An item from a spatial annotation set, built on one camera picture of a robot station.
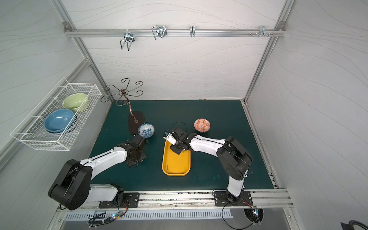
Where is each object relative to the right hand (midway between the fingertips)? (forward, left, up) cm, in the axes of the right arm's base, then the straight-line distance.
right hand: (175, 143), depth 90 cm
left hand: (-9, +20, -4) cm, 23 cm away
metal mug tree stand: (+18, +30, +2) cm, 35 cm away
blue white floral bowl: (+11, +22, -3) cm, 25 cm away
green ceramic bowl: (+6, +50, +30) cm, 58 cm away
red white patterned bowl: (+18, -18, -5) cm, 26 cm away
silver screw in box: (-15, +3, -5) cm, 16 cm away
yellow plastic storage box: (-13, -1, -2) cm, 13 cm away
